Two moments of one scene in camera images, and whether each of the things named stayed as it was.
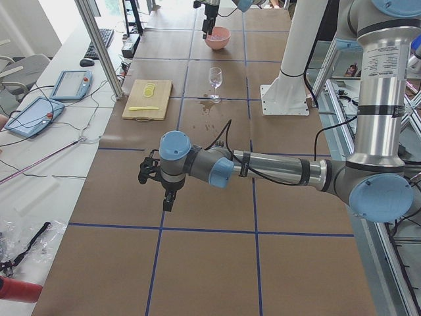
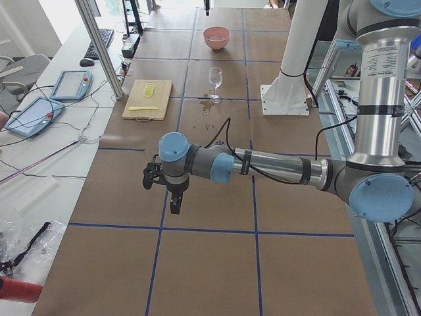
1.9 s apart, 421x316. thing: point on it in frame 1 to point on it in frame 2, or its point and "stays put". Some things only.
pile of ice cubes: (218, 37) stays put
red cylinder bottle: (16, 289) stays put
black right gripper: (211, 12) to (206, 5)
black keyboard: (107, 34) stays put
